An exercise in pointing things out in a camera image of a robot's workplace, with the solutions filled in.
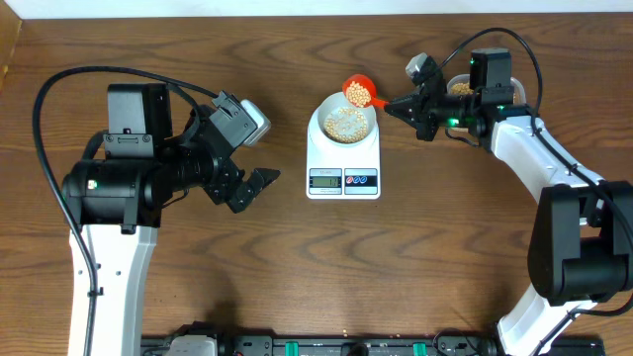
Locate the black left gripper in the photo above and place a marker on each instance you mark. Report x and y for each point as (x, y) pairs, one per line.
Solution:
(220, 184)

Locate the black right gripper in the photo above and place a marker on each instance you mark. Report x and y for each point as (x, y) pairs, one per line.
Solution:
(420, 114)

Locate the red plastic measuring scoop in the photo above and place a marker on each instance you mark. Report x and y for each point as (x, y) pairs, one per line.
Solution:
(361, 92)

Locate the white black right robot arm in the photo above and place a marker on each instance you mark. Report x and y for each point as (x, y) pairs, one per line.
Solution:
(580, 250)

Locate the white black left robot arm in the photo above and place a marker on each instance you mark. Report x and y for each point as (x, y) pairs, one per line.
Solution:
(117, 191)

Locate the white digital kitchen scale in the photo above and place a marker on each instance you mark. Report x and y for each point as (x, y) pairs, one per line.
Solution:
(342, 171)

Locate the grey round bowl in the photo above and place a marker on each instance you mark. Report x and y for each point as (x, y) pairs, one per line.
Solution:
(341, 122)

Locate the clear plastic container of soybeans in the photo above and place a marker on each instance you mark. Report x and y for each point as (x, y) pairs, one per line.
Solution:
(460, 88)

